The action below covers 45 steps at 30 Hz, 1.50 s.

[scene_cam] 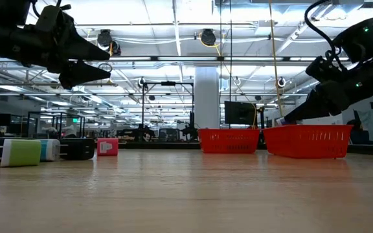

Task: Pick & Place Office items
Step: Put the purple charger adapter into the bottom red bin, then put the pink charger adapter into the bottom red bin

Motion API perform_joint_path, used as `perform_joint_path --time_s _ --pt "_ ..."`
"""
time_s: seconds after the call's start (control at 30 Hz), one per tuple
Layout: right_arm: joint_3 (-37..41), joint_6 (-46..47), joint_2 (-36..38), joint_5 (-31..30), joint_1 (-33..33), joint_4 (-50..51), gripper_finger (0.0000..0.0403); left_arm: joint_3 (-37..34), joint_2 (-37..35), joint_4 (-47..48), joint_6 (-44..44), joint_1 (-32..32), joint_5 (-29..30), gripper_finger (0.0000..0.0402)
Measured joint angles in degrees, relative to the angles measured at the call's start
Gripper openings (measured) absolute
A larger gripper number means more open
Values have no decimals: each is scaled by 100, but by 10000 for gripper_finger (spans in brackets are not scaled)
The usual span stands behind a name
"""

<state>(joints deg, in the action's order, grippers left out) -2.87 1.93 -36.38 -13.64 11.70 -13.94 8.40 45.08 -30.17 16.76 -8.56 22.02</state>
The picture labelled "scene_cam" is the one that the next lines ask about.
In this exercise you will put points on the silver ventilation duct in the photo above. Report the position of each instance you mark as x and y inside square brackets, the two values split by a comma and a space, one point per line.
[306, 86]

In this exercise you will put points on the red wall charger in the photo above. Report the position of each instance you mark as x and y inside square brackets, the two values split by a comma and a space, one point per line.
[107, 147]

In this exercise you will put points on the black monitor stand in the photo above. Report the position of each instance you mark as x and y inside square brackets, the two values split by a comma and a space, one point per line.
[262, 123]

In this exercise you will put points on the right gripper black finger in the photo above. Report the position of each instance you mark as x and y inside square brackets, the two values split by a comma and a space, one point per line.
[312, 106]

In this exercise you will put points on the white building column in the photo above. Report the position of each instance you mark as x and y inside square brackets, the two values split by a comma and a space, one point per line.
[207, 97]

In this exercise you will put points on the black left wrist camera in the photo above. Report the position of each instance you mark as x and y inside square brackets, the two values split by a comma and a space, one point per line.
[5, 11]

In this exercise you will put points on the black background robot arm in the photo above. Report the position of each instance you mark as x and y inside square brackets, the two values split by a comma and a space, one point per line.
[190, 129]

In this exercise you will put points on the red plastic basket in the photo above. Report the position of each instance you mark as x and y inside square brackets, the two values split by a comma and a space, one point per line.
[228, 140]
[308, 140]

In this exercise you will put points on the black background rig frame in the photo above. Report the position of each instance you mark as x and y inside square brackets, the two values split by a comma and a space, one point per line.
[143, 110]

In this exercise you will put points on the lavender wall charger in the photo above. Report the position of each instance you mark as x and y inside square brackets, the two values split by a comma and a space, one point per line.
[280, 122]

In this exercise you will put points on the blue white wall charger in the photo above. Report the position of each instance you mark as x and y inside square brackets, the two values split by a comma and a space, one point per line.
[51, 149]

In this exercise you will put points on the black monitor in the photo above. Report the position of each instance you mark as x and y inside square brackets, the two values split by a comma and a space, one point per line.
[240, 112]

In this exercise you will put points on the black background cage frame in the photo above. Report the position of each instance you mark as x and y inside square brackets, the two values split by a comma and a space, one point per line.
[60, 124]

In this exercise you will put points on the green white wall charger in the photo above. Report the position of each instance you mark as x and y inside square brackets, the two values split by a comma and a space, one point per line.
[21, 152]

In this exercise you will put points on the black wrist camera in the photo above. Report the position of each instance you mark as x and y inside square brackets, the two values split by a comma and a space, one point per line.
[363, 40]
[5, 11]

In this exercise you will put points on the black background robot rig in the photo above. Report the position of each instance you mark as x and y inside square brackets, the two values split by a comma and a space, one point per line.
[138, 133]

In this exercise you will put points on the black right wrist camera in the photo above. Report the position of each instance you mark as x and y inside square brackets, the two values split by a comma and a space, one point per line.
[363, 40]

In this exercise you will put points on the seated person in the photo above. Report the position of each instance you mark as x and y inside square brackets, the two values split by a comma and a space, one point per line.
[358, 136]

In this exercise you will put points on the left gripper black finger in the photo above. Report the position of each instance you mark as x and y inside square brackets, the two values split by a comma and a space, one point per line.
[83, 51]
[79, 74]

